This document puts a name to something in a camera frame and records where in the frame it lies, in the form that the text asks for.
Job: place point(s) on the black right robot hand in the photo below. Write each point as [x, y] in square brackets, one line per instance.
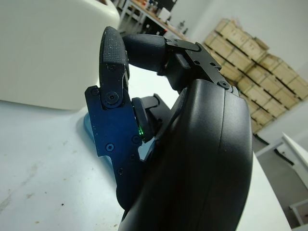
[204, 156]

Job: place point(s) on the blue plastic tray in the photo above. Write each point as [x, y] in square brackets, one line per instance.
[87, 130]

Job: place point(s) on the white two-slot toaster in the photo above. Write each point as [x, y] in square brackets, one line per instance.
[48, 48]

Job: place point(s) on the wooden shipping crate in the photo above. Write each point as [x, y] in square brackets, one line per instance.
[233, 34]
[223, 53]
[299, 86]
[267, 80]
[279, 66]

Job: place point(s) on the wooden top workbench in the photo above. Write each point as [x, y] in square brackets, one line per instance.
[156, 21]

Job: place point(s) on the white box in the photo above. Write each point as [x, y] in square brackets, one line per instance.
[165, 14]

